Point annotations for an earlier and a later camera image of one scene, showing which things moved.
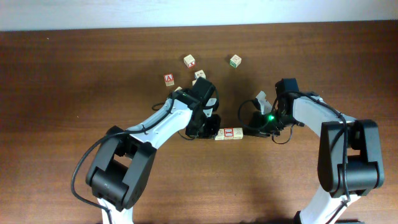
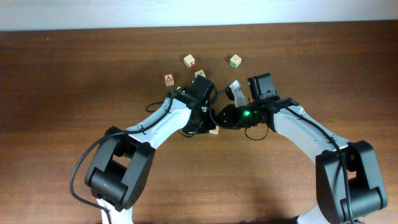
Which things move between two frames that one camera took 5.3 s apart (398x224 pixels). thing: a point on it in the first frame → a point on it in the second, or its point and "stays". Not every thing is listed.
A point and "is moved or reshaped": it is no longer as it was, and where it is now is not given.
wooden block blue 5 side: [199, 74] stays
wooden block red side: [221, 134] is moved or reshaped
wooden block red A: [168, 79] stays
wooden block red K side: [189, 61] stays
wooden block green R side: [235, 61] stays
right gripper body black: [258, 125] → [224, 117]
